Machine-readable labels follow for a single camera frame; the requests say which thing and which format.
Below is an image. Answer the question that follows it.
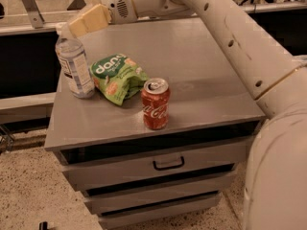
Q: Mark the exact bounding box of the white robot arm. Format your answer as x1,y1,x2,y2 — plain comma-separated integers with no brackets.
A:
68,0,307,230

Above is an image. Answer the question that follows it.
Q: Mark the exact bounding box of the green chip bag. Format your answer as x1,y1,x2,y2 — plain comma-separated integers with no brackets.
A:
90,54,149,105

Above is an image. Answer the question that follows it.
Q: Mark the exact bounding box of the grey metal bracket left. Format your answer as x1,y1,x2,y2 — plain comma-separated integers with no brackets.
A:
21,0,44,29

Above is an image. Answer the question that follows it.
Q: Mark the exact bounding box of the clear plastic water bottle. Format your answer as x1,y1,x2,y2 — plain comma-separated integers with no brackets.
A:
56,36,95,99

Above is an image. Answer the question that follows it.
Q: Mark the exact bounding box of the black drawer handle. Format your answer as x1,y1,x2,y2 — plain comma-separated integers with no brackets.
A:
153,156,185,172

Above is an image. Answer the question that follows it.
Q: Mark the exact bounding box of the grey drawer cabinet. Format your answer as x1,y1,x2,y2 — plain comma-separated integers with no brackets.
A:
45,18,263,230

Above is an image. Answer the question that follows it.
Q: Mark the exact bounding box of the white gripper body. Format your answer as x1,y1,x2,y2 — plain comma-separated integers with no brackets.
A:
101,0,137,24

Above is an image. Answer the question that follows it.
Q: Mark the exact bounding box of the red coke can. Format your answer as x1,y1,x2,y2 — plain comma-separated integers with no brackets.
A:
141,78,170,130

